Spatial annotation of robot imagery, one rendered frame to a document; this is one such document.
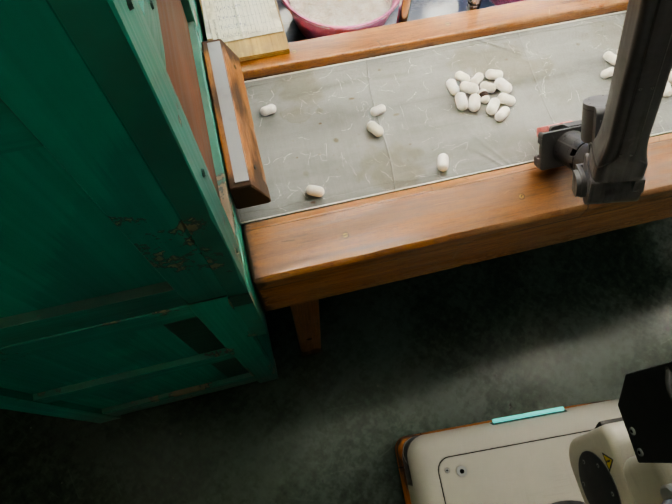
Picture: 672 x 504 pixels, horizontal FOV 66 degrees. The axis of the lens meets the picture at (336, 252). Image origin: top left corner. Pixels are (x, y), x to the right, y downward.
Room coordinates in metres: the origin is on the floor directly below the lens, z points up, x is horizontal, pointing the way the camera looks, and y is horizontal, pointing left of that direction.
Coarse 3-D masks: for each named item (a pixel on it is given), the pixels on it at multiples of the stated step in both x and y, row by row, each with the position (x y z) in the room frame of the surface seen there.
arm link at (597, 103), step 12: (600, 96) 0.51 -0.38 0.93; (588, 108) 0.48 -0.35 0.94; (600, 108) 0.47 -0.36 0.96; (588, 120) 0.47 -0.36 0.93; (600, 120) 0.46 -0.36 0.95; (588, 132) 0.46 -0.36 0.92; (588, 144) 0.44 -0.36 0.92; (576, 168) 0.41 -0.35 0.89; (576, 180) 0.38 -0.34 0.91; (576, 192) 0.37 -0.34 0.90
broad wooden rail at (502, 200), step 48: (432, 192) 0.43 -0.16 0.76; (480, 192) 0.44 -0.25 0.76; (528, 192) 0.44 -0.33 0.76; (288, 240) 0.33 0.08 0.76; (336, 240) 0.33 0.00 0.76; (384, 240) 0.34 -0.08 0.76; (432, 240) 0.34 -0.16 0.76; (480, 240) 0.37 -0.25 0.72; (528, 240) 0.40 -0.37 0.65; (288, 288) 0.27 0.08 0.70; (336, 288) 0.29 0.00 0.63
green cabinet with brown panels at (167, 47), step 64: (0, 0) 0.20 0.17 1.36; (64, 0) 0.21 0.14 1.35; (128, 0) 0.24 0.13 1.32; (0, 64) 0.20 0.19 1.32; (64, 64) 0.20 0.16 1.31; (128, 64) 0.21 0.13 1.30; (192, 64) 0.55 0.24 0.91; (0, 128) 0.19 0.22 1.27; (64, 128) 0.20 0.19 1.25; (128, 128) 0.21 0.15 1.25; (192, 128) 0.35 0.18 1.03; (0, 192) 0.19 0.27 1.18; (64, 192) 0.20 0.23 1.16; (128, 192) 0.20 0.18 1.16; (192, 192) 0.21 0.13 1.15; (0, 256) 0.17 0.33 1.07; (64, 256) 0.18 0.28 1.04; (128, 256) 0.20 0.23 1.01; (192, 256) 0.20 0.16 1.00; (0, 320) 0.14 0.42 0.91; (64, 320) 0.15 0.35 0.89
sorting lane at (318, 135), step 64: (384, 64) 0.73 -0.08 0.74; (448, 64) 0.74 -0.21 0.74; (512, 64) 0.74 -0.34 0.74; (576, 64) 0.75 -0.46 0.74; (256, 128) 0.56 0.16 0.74; (320, 128) 0.57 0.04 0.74; (384, 128) 0.58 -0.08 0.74; (448, 128) 0.58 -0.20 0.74; (512, 128) 0.59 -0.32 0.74; (384, 192) 0.44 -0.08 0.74
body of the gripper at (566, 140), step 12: (540, 132) 0.52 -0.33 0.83; (552, 132) 0.51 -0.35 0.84; (564, 132) 0.51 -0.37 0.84; (576, 132) 0.51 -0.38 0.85; (540, 144) 0.50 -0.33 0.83; (552, 144) 0.50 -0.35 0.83; (564, 144) 0.49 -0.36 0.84; (576, 144) 0.48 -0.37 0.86; (540, 156) 0.48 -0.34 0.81; (552, 156) 0.49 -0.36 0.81; (564, 156) 0.47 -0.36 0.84; (540, 168) 0.47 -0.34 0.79
